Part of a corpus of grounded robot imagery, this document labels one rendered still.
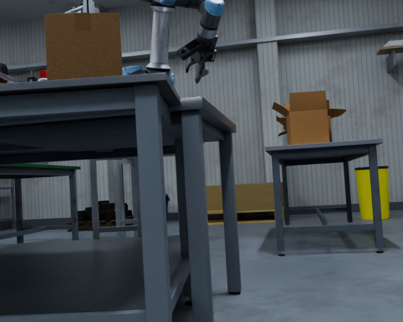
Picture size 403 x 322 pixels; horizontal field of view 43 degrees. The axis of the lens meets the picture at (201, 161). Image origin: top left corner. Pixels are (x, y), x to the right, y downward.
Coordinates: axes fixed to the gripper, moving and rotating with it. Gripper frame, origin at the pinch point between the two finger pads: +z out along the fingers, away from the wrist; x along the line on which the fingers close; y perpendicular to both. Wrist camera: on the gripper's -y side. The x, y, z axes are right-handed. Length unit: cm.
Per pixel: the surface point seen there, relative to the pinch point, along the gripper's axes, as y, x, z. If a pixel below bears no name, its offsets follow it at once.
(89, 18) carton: -51, -1, -34
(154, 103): -59, -52, -40
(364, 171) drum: 360, 48, 246
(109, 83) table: -68, -43, -42
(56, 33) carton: -61, 1, -29
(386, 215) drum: 365, -2, 275
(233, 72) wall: 390, 322, 299
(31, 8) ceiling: 175, 586, 315
